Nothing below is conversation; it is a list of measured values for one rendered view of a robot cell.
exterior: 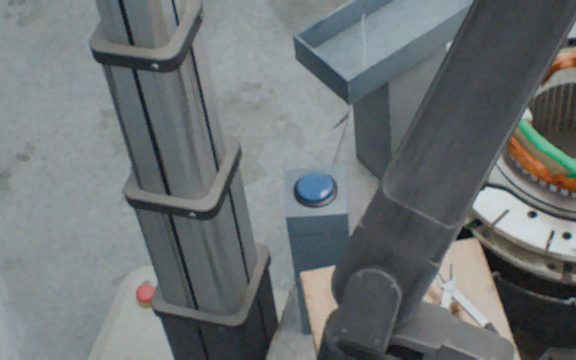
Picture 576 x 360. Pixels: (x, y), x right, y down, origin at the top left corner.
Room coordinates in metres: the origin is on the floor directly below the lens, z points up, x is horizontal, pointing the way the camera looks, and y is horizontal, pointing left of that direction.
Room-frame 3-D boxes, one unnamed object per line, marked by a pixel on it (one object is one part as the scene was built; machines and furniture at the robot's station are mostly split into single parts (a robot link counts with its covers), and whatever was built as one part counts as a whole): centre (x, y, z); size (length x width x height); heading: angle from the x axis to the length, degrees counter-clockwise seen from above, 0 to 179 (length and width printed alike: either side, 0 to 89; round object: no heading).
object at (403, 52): (1.03, -0.16, 0.92); 0.25 x 0.11 x 0.28; 121
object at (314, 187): (0.79, -0.03, 1.04); 0.04 x 0.04 x 0.01
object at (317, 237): (0.79, -0.03, 0.91); 0.07 x 0.07 x 0.25; 85
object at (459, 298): (0.58, -0.15, 1.09); 0.06 x 0.01 x 0.01; 28
